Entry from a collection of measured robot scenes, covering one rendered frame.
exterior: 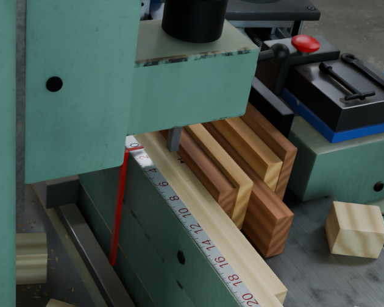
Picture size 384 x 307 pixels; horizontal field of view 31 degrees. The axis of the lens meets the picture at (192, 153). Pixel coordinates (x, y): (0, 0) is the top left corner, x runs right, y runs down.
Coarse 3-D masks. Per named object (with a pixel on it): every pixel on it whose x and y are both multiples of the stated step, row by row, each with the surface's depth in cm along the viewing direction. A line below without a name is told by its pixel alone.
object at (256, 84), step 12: (252, 84) 68; (252, 96) 68; (264, 96) 66; (276, 96) 66; (264, 108) 66; (276, 108) 64; (288, 108) 65; (276, 120) 65; (288, 120) 64; (288, 132) 65
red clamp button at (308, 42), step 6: (294, 36) 72; (300, 36) 71; (306, 36) 71; (294, 42) 70; (300, 42) 70; (306, 42) 70; (312, 42) 70; (318, 42) 71; (300, 48) 70; (306, 48) 70; (312, 48) 70; (318, 48) 71
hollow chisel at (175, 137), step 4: (172, 128) 62; (176, 128) 62; (180, 128) 63; (168, 132) 63; (172, 132) 63; (176, 132) 63; (180, 132) 63; (168, 136) 64; (172, 136) 63; (176, 136) 63; (168, 140) 64; (172, 140) 63; (176, 140) 63; (168, 144) 64; (172, 144) 63; (176, 144) 64; (168, 148) 64; (172, 148) 64; (176, 148) 64
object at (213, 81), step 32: (160, 32) 57; (224, 32) 59; (160, 64) 53; (192, 64) 55; (224, 64) 56; (256, 64) 58; (160, 96) 55; (192, 96) 57; (224, 96) 59; (128, 128) 55; (160, 128) 57
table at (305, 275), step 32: (96, 192) 71; (288, 192) 70; (128, 224) 65; (320, 224) 66; (128, 256) 67; (160, 256) 60; (288, 256) 62; (320, 256) 63; (352, 256) 63; (160, 288) 61; (288, 288) 59; (320, 288) 59; (352, 288) 60
